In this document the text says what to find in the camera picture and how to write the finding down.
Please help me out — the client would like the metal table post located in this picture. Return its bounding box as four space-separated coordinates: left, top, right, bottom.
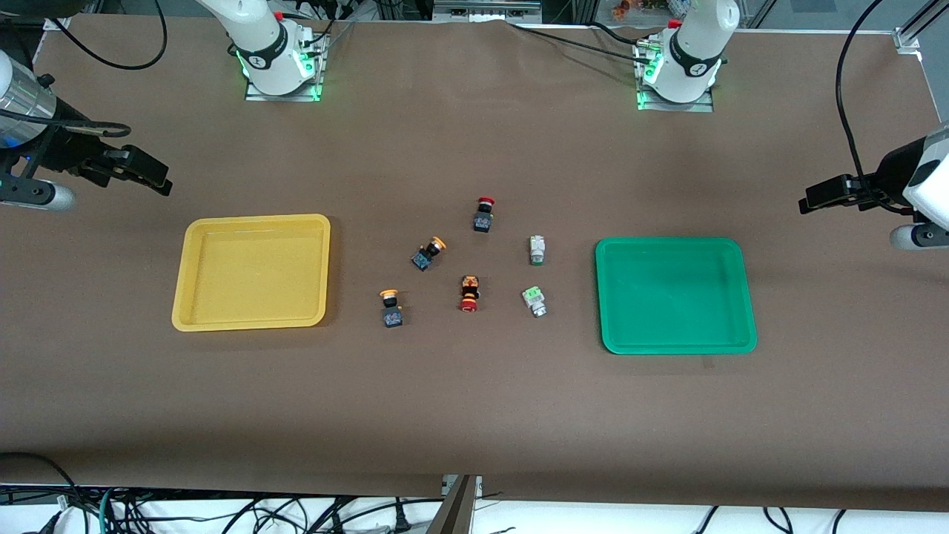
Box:
424 475 483 534

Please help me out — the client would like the black looping cable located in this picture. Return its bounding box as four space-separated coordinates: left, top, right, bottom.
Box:
46 0 168 72

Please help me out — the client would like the green plastic tray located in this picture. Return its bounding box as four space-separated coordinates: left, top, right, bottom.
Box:
595 237 758 355

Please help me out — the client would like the black cable across mat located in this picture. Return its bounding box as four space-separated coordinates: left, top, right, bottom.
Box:
510 21 647 59

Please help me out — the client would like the black floor cable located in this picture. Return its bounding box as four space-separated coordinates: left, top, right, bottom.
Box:
0 451 82 534

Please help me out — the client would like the aluminium frame profile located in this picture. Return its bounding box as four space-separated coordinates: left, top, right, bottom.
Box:
893 0 949 54

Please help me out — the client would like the brown table mat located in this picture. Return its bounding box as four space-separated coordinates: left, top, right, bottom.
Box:
0 15 949 512

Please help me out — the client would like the grey metal box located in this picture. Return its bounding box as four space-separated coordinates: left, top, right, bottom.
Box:
433 0 543 24

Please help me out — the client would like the yellow plastic tray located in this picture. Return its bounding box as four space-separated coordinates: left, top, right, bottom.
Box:
171 214 331 332

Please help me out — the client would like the black hanging cable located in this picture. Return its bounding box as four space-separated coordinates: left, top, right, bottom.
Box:
836 0 888 186

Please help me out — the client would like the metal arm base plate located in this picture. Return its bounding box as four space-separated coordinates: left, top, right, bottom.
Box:
243 30 328 103
632 37 717 113

